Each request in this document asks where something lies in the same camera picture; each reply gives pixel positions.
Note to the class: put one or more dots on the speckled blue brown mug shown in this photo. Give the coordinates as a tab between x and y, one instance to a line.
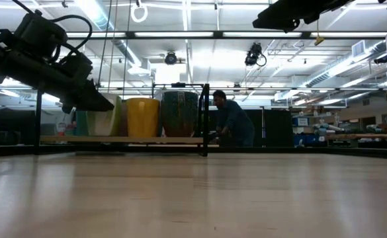
180	115

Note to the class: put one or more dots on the green and white mug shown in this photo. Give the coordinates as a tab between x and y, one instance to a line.
104	119

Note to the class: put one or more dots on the yellow mug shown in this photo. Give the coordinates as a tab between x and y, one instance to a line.
143	119

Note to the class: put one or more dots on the person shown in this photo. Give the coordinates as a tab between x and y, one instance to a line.
234	122

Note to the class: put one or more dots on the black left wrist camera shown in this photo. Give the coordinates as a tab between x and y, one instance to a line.
41	31

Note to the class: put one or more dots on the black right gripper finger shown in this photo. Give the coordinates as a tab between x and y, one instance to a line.
276	20

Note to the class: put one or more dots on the wooden background table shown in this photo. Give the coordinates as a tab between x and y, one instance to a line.
362	135

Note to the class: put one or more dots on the black ceiling-mounted device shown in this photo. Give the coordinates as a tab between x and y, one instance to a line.
254	54
170	58

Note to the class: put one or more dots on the black aluminium table frame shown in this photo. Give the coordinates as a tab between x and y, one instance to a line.
312	152

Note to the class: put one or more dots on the blue box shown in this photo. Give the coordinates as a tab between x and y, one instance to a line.
300	121

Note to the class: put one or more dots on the yellow hanging tag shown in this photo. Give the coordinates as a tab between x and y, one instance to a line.
319	41

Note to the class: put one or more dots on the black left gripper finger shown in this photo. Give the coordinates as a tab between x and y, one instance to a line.
87	99

